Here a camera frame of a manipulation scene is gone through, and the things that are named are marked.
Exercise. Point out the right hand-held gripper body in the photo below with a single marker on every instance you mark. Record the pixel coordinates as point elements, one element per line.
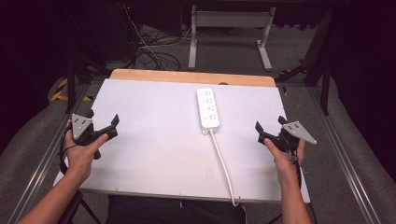
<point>294,133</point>

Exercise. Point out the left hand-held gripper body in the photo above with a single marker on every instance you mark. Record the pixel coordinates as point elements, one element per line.
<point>81,126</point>

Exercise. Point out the person's right hand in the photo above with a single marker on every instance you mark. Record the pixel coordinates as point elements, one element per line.
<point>285,161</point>

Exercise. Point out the person's left hand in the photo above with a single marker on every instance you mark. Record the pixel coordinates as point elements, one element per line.
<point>80,155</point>

